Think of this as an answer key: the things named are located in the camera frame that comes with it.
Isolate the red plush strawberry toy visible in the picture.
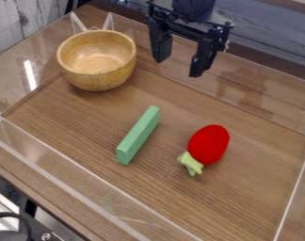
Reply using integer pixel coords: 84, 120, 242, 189
178, 124, 230, 176

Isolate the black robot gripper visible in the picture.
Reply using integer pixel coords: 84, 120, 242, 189
146, 0, 234, 77

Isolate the green rectangular block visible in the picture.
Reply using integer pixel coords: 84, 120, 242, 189
116, 105, 160, 166

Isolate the wooden bowl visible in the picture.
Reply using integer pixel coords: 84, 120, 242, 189
55, 30, 136, 91

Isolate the black cable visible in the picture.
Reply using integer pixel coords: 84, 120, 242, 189
0, 212, 33, 241

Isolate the clear acrylic tray wall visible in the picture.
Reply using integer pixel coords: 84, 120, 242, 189
0, 8, 305, 241

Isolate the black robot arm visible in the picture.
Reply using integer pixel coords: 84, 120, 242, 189
146, 0, 234, 77

